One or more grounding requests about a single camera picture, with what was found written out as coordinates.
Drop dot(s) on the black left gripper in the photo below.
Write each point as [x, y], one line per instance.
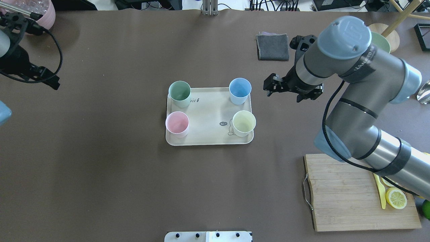
[16, 59]

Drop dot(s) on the metal ice scoop tube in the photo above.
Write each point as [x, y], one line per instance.
[16, 9]

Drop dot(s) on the lemon slice right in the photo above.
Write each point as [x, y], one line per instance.
[396, 198]

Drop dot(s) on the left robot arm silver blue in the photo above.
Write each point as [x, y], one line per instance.
[28, 81]

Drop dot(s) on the yellow plastic knife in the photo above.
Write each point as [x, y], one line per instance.
[381, 191]

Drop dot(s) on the aluminium frame post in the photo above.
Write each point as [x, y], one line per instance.
[210, 7]

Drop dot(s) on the lemon slice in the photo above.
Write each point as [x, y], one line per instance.
[396, 198]
[387, 182]

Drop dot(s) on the green lime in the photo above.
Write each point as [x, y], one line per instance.
[425, 208]

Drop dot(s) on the dark grey folded cloth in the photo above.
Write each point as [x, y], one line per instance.
[272, 47]

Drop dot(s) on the blue plastic cup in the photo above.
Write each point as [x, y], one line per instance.
[239, 89]

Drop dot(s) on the cream plastic tray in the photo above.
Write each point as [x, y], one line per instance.
[210, 114]

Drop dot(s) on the green bowl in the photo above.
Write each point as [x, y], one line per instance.
[380, 41]

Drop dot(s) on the pink bowl with ice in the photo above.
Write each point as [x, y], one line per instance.
[42, 7]

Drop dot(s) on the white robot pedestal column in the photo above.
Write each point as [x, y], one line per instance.
[209, 236]

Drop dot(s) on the lemon slice left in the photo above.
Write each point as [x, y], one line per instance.
[387, 182]

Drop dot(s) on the wooden mug tree stand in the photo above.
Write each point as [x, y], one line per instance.
[389, 32]

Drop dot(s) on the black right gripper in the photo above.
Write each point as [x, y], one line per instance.
[293, 81]

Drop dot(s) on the pink plastic cup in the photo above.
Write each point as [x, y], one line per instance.
[177, 123]

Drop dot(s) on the green plastic cup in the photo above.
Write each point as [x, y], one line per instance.
[180, 93]

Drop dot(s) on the cream plastic cup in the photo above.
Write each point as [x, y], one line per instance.
[243, 122]

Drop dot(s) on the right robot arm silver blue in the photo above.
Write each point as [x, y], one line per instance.
[375, 78]

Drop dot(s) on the wooden cutting board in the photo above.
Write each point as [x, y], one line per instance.
[346, 198]

